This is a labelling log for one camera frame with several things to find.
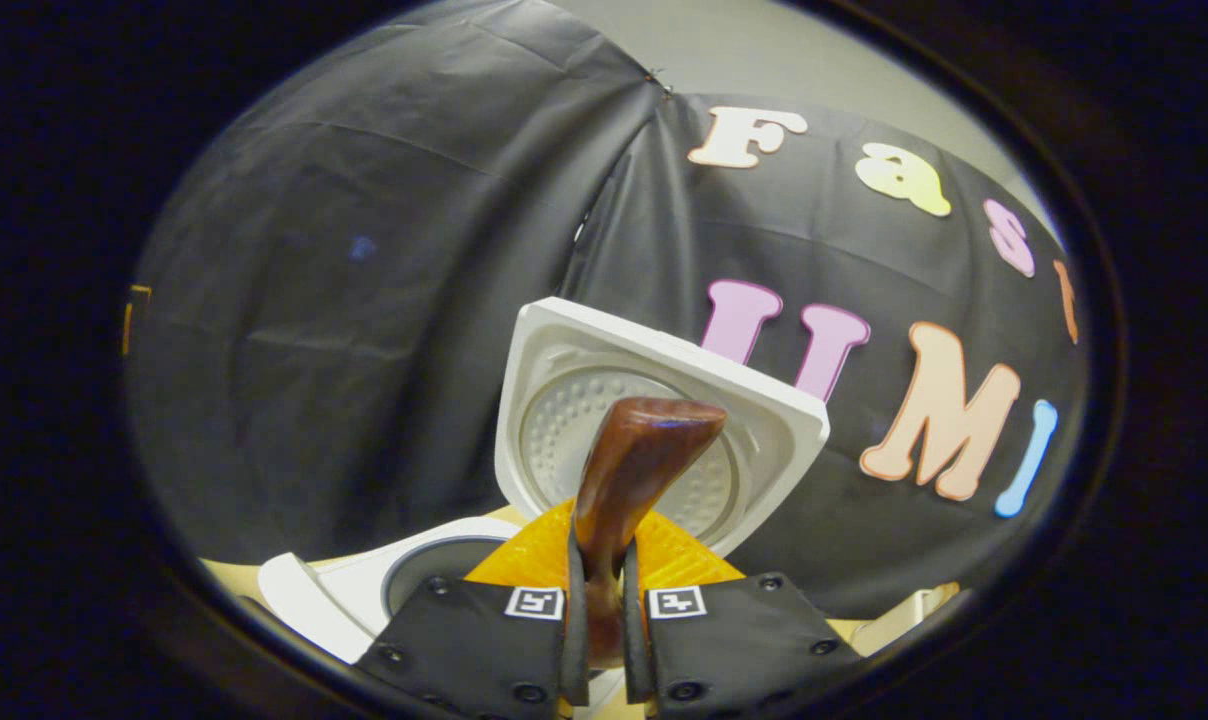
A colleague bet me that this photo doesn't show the brown wooden spoon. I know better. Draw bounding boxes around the brown wooden spoon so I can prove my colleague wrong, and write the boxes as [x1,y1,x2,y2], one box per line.
[572,397,728,666]

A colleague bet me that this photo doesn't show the white rice cooker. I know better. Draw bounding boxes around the white rice cooker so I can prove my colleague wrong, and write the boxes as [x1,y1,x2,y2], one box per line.
[259,297,831,666]

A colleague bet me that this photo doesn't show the white toaster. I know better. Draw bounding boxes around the white toaster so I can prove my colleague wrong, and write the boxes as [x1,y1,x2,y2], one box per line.
[849,582,962,657]

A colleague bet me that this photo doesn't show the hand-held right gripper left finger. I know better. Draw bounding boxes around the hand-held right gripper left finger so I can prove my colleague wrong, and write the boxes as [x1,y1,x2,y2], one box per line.
[356,497,590,720]

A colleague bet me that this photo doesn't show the black backdrop cloth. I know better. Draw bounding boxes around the black backdrop cloth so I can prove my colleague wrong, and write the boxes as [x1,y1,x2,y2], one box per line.
[124,0,1090,621]

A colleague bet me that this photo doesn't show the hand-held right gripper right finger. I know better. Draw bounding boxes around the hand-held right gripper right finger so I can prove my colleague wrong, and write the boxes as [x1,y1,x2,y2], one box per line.
[619,510,865,720]

